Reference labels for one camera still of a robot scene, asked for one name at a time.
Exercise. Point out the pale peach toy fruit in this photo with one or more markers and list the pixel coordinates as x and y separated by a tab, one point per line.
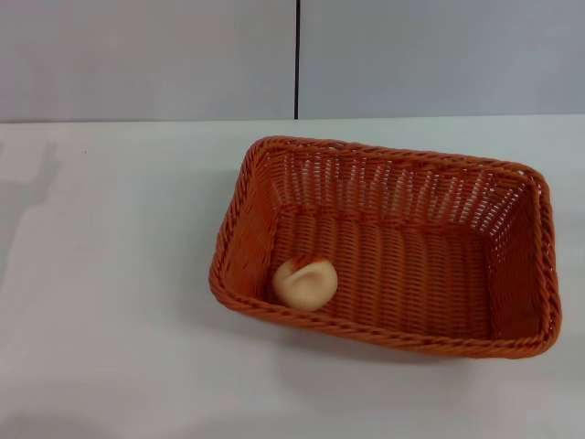
305	285

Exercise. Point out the orange woven plastic basket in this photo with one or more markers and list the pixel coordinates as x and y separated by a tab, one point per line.
411	274

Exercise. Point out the black vertical wall seam strip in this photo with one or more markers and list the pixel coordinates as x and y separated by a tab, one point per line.
297	55

